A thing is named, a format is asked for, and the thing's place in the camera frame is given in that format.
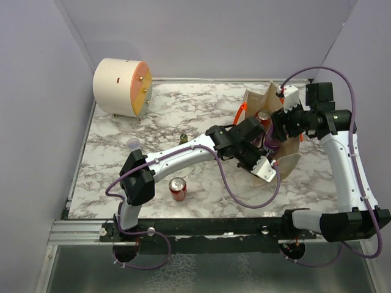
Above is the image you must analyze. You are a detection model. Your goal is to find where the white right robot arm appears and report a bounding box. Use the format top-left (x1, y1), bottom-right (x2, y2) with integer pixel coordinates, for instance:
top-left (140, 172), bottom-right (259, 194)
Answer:
top-left (271, 82), bottom-right (390, 242)

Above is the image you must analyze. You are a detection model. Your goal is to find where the aluminium frame rail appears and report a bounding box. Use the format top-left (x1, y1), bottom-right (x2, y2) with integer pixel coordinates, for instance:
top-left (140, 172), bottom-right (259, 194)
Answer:
top-left (47, 220), bottom-right (372, 245)

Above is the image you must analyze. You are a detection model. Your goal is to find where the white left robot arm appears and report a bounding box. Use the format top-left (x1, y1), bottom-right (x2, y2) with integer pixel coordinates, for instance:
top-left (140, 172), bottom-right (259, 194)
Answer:
top-left (114, 118), bottom-right (276, 241)

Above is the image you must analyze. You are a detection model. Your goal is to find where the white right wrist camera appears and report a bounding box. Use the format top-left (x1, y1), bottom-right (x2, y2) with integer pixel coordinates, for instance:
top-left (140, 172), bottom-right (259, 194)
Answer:
top-left (276, 85), bottom-right (303, 114)

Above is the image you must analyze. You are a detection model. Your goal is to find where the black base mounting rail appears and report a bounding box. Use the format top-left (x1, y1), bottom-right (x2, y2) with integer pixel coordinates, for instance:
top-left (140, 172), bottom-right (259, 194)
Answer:
top-left (100, 217), bottom-right (316, 255)

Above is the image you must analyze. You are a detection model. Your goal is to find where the red soda can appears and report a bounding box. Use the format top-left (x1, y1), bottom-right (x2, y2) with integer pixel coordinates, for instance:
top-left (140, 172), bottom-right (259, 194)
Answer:
top-left (169, 177), bottom-right (187, 201)
top-left (256, 110), bottom-right (271, 126)

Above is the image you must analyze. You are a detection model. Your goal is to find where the purple soda can front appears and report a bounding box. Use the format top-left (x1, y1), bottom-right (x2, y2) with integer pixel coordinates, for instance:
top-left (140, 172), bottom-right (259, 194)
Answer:
top-left (263, 125), bottom-right (280, 156)

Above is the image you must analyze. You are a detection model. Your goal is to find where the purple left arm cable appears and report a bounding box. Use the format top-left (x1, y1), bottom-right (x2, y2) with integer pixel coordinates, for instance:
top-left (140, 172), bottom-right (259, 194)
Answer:
top-left (105, 145), bottom-right (282, 270)

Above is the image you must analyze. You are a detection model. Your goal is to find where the beige canvas tote bag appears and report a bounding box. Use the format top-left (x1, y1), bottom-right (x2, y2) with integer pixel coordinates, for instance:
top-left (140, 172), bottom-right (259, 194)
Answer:
top-left (233, 82), bottom-right (302, 180)

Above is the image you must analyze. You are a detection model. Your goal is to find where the red soda can front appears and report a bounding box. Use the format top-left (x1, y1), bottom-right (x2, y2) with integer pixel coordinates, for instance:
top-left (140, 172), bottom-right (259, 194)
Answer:
top-left (169, 177), bottom-right (187, 201)

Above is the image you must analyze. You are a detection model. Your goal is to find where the round cream drawer cabinet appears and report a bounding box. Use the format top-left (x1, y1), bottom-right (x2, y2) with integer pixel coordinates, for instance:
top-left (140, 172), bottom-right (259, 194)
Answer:
top-left (93, 58), bottom-right (152, 118)

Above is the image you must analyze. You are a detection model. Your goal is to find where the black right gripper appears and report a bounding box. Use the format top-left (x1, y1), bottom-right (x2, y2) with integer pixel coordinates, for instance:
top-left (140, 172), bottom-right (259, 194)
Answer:
top-left (272, 98), bottom-right (315, 142)

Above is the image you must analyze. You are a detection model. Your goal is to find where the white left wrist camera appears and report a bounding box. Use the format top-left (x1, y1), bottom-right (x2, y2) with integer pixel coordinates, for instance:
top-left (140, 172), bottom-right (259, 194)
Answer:
top-left (250, 156), bottom-right (277, 183)

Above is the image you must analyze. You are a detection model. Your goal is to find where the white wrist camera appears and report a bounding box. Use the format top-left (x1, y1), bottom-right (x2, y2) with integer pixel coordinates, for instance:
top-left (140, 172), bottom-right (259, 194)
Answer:
top-left (276, 85), bottom-right (303, 114)
top-left (250, 156), bottom-right (277, 183)

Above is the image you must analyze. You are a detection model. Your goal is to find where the green glass bottle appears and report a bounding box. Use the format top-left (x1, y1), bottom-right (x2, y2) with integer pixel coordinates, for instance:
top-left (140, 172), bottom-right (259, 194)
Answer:
top-left (179, 133), bottom-right (188, 145)

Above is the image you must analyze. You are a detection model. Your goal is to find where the clear tub of paper clips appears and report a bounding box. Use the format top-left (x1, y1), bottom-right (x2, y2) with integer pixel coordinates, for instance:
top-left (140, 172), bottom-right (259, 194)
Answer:
top-left (126, 138), bottom-right (141, 151)

